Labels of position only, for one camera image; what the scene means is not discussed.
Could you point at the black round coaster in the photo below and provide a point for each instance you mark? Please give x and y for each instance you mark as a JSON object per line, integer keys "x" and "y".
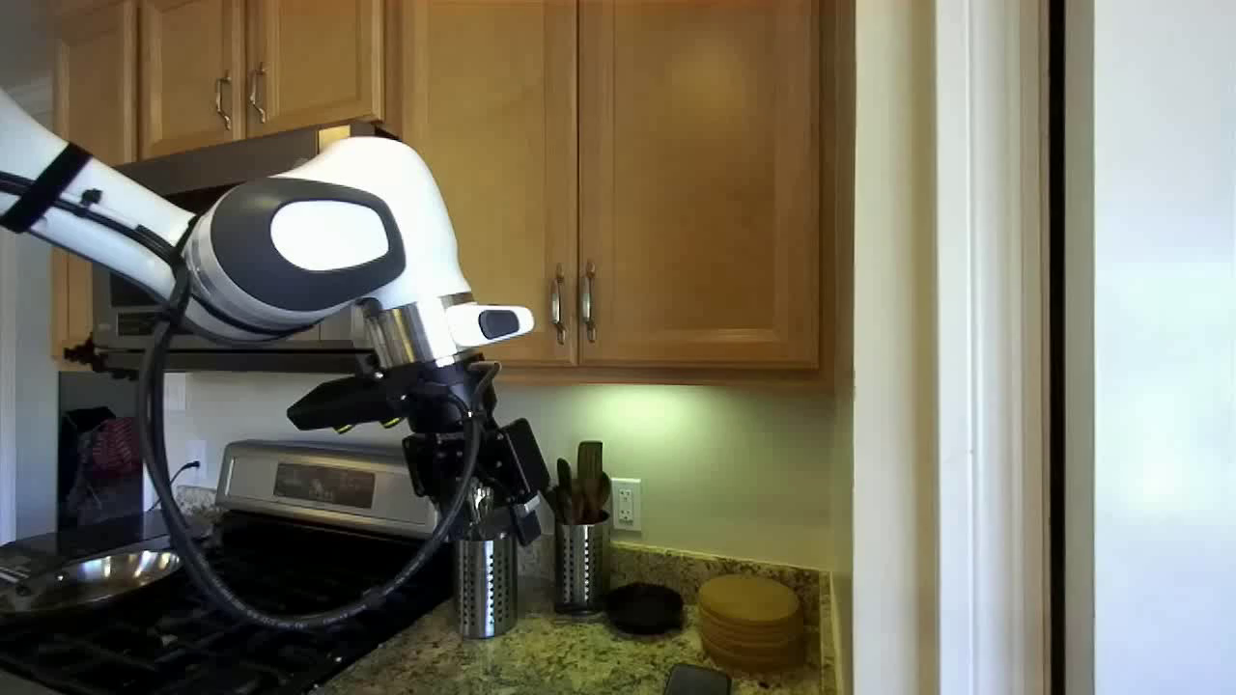
{"x": 647, "y": 607}

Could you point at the steel utensil holder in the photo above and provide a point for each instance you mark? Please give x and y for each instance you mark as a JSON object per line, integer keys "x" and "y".
{"x": 580, "y": 567}
{"x": 484, "y": 585}

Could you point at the wooden utensils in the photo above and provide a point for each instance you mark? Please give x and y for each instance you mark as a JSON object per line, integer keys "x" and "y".
{"x": 580, "y": 492}

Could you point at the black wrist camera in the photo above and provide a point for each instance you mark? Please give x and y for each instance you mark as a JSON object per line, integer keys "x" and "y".
{"x": 346, "y": 405}

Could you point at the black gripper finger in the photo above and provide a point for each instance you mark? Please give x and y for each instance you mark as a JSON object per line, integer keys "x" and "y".
{"x": 476, "y": 510}
{"x": 525, "y": 525}

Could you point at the stainless steel stove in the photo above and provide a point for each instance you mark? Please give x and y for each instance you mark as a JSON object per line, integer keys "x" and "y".
{"x": 291, "y": 532}

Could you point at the white wall outlet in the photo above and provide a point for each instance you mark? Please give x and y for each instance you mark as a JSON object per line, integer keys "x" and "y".
{"x": 627, "y": 505}

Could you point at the dark sponge on counter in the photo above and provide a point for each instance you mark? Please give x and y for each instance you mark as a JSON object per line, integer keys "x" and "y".
{"x": 695, "y": 683}

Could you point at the white door frame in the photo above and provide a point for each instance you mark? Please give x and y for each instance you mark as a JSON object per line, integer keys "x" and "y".
{"x": 1001, "y": 519}

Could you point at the steel frying pan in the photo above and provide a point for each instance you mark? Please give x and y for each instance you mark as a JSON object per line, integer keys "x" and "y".
{"x": 46, "y": 585}

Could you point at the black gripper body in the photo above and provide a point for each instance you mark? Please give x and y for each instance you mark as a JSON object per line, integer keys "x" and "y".
{"x": 454, "y": 427}

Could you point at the right steel utensil holder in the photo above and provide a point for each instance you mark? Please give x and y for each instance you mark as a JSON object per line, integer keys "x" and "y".
{"x": 580, "y": 567}

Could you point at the left steel utensil holder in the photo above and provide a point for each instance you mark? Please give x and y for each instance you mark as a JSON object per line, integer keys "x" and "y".
{"x": 484, "y": 585}

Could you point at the wooden cupboard door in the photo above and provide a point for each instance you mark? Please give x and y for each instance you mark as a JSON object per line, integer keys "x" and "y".
{"x": 701, "y": 184}
{"x": 489, "y": 99}

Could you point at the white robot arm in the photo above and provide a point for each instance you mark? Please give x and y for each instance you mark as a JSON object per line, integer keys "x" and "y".
{"x": 271, "y": 256}

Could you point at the stainless steel microwave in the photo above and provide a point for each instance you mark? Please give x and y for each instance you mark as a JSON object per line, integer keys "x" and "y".
{"x": 123, "y": 323}

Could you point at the door metal handle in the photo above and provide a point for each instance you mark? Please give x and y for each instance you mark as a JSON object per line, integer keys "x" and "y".
{"x": 557, "y": 306}
{"x": 587, "y": 302}

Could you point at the dark picture on wall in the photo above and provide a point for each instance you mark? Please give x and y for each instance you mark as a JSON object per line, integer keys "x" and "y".
{"x": 96, "y": 449}

